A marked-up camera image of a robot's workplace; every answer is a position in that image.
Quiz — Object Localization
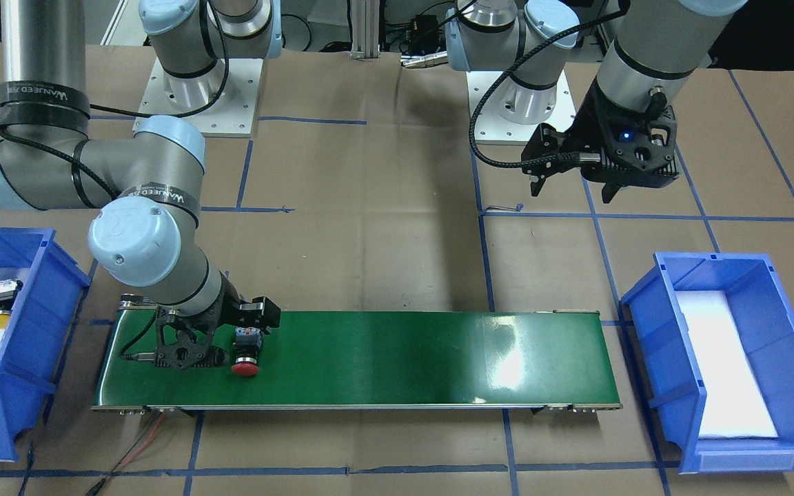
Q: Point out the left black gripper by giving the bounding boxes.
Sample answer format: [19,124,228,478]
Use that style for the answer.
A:
[521,79,631,203]

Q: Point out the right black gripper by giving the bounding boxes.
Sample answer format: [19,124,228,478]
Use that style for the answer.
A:
[196,274,283,341]

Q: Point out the red push button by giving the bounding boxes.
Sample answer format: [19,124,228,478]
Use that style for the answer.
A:
[230,327,263,377]

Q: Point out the yellow push button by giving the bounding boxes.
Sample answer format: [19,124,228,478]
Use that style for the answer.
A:
[0,278,24,330]

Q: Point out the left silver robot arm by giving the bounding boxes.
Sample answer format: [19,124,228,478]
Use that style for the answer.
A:
[443,1,744,203]

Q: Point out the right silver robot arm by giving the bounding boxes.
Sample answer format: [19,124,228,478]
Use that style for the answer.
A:
[0,1,278,332]

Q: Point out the green conveyor belt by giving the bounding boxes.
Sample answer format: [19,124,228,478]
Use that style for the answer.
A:
[92,301,622,412]

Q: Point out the blue plastic bin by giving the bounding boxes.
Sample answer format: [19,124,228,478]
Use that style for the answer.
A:
[622,252,794,474]
[0,228,90,462]

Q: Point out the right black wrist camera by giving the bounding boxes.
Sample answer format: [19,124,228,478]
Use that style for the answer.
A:
[152,307,226,370]

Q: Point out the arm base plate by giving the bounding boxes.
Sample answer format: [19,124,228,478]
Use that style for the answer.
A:
[136,59,264,138]
[475,72,576,145]

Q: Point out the black braided cable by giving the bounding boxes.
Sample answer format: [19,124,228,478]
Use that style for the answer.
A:
[469,0,632,170]

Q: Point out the red black conveyor wires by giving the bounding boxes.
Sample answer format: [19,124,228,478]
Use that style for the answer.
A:
[87,411,172,496]

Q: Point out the aluminium frame post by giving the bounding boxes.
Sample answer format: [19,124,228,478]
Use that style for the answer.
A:
[349,0,384,60]

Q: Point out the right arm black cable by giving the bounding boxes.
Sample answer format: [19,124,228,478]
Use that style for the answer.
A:
[0,0,231,200]

